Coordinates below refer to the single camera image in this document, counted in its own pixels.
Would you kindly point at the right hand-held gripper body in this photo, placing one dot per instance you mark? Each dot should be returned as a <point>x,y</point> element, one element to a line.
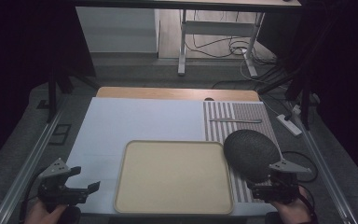
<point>282,186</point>

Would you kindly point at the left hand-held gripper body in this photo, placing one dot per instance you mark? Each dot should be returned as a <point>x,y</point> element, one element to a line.
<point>56,189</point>

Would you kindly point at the dark grey round bowl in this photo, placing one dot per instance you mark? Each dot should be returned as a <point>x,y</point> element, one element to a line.
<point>250,154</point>

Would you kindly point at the person's right hand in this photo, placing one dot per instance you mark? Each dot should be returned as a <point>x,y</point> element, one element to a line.
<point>292,212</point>

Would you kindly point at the person's left hand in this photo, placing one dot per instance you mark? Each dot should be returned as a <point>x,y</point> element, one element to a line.
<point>40,214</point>

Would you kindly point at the black floor hatch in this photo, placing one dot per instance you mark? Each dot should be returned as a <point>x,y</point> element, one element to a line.
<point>60,134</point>

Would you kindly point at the white power strip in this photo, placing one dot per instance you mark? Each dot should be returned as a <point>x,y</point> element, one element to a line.
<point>289,124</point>

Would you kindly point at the white table mat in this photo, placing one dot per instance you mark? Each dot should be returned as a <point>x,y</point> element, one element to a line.
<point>121,124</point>

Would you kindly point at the grey striped placemat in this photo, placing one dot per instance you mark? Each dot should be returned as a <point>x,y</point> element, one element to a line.
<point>251,110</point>

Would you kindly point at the beige tray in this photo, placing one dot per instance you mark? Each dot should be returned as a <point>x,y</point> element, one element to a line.
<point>174,177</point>

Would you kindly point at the black stand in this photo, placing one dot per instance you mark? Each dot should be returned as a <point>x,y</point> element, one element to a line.
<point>54,84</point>
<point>301,90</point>

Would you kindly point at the wooden table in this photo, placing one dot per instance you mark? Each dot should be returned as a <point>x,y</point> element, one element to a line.
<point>167,93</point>

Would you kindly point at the white cabinet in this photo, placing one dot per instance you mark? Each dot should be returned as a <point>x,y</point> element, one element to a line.
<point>115,29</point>

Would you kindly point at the aluminium rail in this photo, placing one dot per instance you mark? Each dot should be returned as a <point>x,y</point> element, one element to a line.
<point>326,174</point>
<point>28,168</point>

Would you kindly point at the white desk frame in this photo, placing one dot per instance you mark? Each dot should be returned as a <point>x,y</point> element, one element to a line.
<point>217,28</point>

